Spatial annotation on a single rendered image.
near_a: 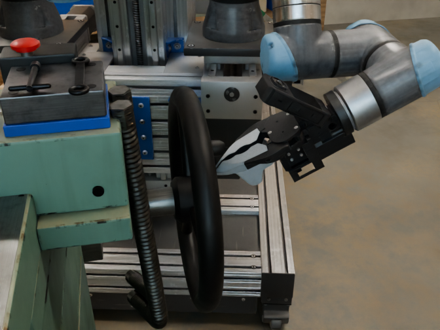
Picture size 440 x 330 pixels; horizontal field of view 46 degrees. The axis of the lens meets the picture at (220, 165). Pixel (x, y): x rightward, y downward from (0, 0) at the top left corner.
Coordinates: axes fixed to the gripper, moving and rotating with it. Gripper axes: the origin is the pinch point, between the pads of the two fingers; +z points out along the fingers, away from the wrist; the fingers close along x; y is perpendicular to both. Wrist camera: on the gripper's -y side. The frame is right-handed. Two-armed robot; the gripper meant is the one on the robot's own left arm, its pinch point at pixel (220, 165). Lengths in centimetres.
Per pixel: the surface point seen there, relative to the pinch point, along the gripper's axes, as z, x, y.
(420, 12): -157, 324, 200
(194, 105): -3.6, -12.5, -18.2
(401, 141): -58, 127, 133
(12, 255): 14.2, -29.1, -23.5
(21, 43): 8.4, -9.1, -32.7
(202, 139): -3.1, -17.5, -17.0
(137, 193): 6.9, -16.1, -13.9
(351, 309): -3, 30, 94
